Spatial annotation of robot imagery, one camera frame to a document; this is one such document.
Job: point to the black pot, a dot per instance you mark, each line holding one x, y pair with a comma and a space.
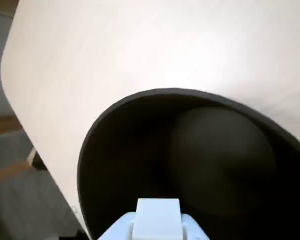
140, 155

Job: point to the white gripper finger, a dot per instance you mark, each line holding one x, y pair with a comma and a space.
157, 220

